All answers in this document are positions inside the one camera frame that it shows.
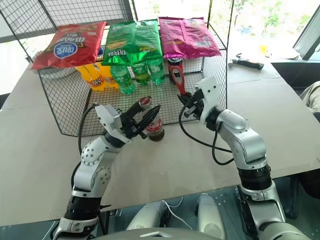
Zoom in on green soda bottle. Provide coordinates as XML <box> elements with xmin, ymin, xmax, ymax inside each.
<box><xmin>109</xmin><ymin>65</ymin><xmax>137</xmax><ymax>96</ymax></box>
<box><xmin>131</xmin><ymin>62</ymin><xmax>151</xmax><ymax>86</ymax></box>
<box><xmin>146</xmin><ymin>58</ymin><xmax>167</xmax><ymax>86</ymax></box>

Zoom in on orange soda bottle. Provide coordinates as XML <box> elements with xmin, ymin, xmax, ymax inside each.
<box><xmin>75</xmin><ymin>64</ymin><xmax>105</xmax><ymax>92</ymax></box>
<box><xmin>98</xmin><ymin>63</ymin><xmax>120</xmax><ymax>90</ymax></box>

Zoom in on pink chip bag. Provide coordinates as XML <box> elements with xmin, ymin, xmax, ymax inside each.
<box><xmin>158</xmin><ymin>16</ymin><xmax>191</xmax><ymax>60</ymax></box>
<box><xmin>180</xmin><ymin>16</ymin><xmax>222</xmax><ymax>60</ymax></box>

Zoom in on green chip bag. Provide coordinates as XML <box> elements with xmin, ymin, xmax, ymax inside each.
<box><xmin>100</xmin><ymin>21</ymin><xmax>139</xmax><ymax>67</ymax></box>
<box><xmin>126</xmin><ymin>19</ymin><xmax>164</xmax><ymax>64</ymax></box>

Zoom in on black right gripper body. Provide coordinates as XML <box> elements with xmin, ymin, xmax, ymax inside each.
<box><xmin>183</xmin><ymin>89</ymin><xmax>205</xmax><ymax>120</ymax></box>

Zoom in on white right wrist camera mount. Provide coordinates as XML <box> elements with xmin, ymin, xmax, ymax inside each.
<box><xmin>194</xmin><ymin>75</ymin><xmax>220</xmax><ymax>124</ymax></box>

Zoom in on silver robot left thigh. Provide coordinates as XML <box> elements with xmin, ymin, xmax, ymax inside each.
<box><xmin>125</xmin><ymin>200</ymin><xmax>170</xmax><ymax>231</ymax></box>

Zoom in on red metal bottle cap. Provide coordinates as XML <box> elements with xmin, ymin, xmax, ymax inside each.
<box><xmin>138</xmin><ymin>96</ymin><xmax>152</xmax><ymax>107</ymax></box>

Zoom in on glass cola bottle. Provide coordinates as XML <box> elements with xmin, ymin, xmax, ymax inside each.
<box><xmin>138</xmin><ymin>96</ymin><xmax>166</xmax><ymax>143</ymax></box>

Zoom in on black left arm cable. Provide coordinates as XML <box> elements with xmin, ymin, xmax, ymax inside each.
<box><xmin>77</xmin><ymin>102</ymin><xmax>101</xmax><ymax>156</ymax></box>

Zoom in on black capped cola bottle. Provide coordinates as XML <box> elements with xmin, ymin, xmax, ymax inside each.
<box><xmin>166</xmin><ymin>56</ymin><xmax>185</xmax><ymax>83</ymax></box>

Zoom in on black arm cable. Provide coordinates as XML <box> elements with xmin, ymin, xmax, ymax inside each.
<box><xmin>178</xmin><ymin>104</ymin><xmax>237</xmax><ymax>166</ymax></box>
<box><xmin>77</xmin><ymin>102</ymin><xmax>101</xmax><ymax>156</ymax></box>

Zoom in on red bottle opener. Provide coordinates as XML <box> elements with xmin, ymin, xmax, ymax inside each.
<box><xmin>167</xmin><ymin>63</ymin><xmax>189</xmax><ymax>97</ymax></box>

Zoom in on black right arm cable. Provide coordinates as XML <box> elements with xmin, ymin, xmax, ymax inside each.
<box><xmin>178</xmin><ymin>104</ymin><xmax>237</xmax><ymax>166</ymax></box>

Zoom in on hammer with black handle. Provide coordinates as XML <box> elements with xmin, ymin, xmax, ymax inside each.
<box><xmin>228</xmin><ymin>58</ymin><xmax>265</xmax><ymax>72</ymax></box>

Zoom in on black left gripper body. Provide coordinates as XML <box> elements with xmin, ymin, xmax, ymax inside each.
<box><xmin>119</xmin><ymin>113</ymin><xmax>148</xmax><ymax>140</ymax></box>

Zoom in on silver robot right thigh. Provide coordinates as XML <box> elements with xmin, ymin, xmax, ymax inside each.
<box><xmin>196</xmin><ymin>193</ymin><xmax>228</xmax><ymax>240</ymax></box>

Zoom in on black side table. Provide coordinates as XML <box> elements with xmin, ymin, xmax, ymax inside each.
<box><xmin>270</xmin><ymin>56</ymin><xmax>320</xmax><ymax>89</ymax></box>

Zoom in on person's knee beige trousers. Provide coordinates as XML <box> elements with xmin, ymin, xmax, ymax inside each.
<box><xmin>299</xmin><ymin>80</ymin><xmax>320</xmax><ymax>114</ymax></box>

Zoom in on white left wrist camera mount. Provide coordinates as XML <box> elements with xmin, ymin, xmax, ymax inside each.
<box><xmin>95</xmin><ymin>104</ymin><xmax>132</xmax><ymax>144</ymax></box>

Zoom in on red chip bag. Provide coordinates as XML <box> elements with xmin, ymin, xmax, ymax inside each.
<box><xmin>29</xmin><ymin>20</ymin><xmax>108</xmax><ymax>71</ymax></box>

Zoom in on thin white cable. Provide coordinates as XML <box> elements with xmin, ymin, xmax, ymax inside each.
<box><xmin>163</xmin><ymin>196</ymin><xmax>186</xmax><ymax>220</ymax></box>

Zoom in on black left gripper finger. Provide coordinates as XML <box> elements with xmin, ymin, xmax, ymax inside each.
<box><xmin>125</xmin><ymin>100</ymin><xmax>145</xmax><ymax>121</ymax></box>
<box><xmin>136</xmin><ymin>104</ymin><xmax>162</xmax><ymax>132</ymax></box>

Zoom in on silver robot thigh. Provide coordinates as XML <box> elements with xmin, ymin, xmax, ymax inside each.
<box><xmin>125</xmin><ymin>200</ymin><xmax>170</xmax><ymax>231</ymax></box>
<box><xmin>196</xmin><ymin>193</ymin><xmax>228</xmax><ymax>240</ymax></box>

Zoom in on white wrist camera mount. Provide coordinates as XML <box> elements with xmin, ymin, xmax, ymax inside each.
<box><xmin>194</xmin><ymin>75</ymin><xmax>220</xmax><ymax>124</ymax></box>
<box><xmin>95</xmin><ymin>104</ymin><xmax>132</xmax><ymax>144</ymax></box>

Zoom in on dark computer monitor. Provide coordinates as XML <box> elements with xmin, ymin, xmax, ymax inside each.
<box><xmin>292</xmin><ymin>16</ymin><xmax>320</xmax><ymax>61</ymax></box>

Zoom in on grey robot torso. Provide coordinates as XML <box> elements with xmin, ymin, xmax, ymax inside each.
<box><xmin>98</xmin><ymin>226</ymin><xmax>227</xmax><ymax>240</ymax></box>

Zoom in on black wire grid shelf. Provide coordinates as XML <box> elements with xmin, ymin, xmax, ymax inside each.
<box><xmin>0</xmin><ymin>0</ymin><xmax>235</xmax><ymax>137</ymax></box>

